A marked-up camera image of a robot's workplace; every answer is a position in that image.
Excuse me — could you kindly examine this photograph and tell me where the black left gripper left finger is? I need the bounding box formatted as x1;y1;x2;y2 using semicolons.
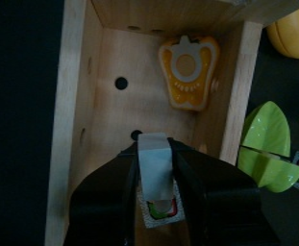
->
63;141;142;246

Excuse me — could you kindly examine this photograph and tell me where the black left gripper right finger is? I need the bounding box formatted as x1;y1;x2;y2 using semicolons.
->
167;137;283;246

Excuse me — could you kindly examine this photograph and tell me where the wooden toolbox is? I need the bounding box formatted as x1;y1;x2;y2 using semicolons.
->
44;0;299;246

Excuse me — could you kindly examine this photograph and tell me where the green toy leaf vegetable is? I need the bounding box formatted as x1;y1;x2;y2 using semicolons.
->
237;100;299;194

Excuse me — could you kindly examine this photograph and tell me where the yellow toy pepper half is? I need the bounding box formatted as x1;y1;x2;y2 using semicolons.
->
156;34;221;112

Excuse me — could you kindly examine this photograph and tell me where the yellow toy banana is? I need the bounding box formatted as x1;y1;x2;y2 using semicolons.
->
265;3;299;61

